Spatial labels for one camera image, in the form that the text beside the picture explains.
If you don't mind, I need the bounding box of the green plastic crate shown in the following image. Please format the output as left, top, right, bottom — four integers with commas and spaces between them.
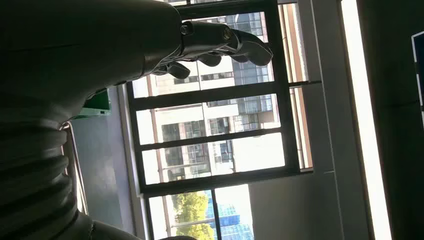
74, 88, 113, 119

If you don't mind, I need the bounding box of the ceiling light strip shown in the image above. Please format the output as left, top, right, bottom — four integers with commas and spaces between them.
340, 0, 394, 240

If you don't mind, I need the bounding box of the blue white-edged board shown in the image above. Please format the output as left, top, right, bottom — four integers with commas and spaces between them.
411, 30, 424, 130

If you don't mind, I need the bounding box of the dark window frame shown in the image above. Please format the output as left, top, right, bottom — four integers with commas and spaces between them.
125, 0, 322, 240

